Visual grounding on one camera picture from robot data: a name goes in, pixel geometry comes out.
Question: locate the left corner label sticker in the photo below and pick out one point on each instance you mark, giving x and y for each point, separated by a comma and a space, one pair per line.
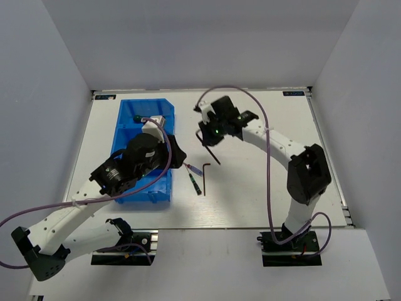
105, 97

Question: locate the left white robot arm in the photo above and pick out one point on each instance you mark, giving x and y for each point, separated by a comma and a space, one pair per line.
48, 245

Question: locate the green stubby screwdriver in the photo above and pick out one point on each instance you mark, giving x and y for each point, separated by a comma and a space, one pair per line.
137, 119

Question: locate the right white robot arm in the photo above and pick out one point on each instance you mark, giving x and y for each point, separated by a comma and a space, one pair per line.
307, 169

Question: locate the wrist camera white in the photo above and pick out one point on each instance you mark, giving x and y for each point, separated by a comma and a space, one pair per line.
153, 127
206, 110

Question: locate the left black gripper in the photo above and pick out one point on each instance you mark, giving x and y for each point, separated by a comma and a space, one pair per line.
178, 155

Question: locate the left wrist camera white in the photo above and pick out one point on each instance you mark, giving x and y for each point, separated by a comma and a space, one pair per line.
153, 127

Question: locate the blue handled screwdriver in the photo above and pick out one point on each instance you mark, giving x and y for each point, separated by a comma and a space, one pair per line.
194, 169

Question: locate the right corner label sticker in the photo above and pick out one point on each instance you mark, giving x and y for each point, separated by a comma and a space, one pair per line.
293, 93

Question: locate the corner label sticker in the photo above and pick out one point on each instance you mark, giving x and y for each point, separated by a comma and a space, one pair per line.
293, 93
105, 97

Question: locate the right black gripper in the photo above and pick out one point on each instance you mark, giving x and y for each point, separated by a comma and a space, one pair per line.
208, 139

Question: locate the large brown hex key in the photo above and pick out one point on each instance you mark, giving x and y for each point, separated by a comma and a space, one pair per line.
197, 134

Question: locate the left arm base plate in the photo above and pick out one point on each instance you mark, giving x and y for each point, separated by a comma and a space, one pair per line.
139, 250

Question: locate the black green precision screwdriver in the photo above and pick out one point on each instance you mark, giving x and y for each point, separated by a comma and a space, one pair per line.
195, 185

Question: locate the small brown hex key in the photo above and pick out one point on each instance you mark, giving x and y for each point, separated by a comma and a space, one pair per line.
204, 177

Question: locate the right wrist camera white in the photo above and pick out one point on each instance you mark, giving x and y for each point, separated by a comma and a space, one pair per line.
206, 110

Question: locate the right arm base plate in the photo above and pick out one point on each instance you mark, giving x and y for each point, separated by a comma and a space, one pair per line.
298, 254

